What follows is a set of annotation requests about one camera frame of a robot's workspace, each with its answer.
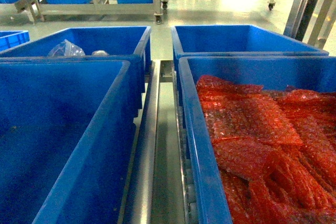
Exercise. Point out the empty blue plastic bin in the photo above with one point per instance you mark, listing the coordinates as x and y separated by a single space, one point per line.
67 133

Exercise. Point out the empty blue bin rear right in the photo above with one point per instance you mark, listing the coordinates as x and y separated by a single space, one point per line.
236 40

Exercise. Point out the red bubble wrap bags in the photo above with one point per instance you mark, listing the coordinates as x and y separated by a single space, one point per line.
275 150

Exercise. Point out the blue plastic bin with red bags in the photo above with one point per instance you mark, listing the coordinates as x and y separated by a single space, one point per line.
274 73

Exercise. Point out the stainless steel shelf rack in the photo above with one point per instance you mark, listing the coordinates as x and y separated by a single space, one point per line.
157 190

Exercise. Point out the blue bin with clear bags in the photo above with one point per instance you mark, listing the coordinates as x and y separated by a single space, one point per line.
122 40

